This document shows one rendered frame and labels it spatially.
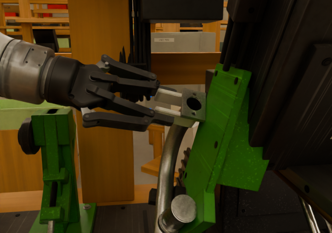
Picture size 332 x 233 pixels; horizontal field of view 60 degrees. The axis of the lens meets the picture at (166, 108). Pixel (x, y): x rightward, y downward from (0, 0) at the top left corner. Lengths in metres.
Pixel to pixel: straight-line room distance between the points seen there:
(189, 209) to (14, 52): 0.32
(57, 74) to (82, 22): 0.30
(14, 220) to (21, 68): 0.45
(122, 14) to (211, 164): 0.44
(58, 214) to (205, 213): 0.31
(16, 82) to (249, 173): 0.35
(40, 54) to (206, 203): 0.31
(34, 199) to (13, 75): 0.52
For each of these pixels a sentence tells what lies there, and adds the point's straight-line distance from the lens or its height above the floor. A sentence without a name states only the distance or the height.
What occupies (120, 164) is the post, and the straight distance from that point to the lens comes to 0.78.
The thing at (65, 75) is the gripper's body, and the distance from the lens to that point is 0.44.
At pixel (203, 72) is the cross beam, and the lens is 0.84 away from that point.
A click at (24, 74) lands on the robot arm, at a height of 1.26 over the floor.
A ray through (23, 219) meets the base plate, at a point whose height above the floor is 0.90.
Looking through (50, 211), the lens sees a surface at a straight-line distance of 0.62.
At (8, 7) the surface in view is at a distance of 10.96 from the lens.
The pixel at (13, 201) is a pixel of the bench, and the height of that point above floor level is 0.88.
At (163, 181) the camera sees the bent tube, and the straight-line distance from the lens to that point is 0.53.
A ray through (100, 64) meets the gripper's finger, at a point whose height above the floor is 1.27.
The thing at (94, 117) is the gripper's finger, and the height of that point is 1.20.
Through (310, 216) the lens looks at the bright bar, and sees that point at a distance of 0.47.
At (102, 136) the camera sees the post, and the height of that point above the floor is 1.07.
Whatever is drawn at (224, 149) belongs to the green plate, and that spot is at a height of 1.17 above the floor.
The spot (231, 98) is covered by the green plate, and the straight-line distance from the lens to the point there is 0.38.
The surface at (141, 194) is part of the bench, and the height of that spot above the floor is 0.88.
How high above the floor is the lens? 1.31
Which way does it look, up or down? 13 degrees down
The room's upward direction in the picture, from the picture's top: straight up
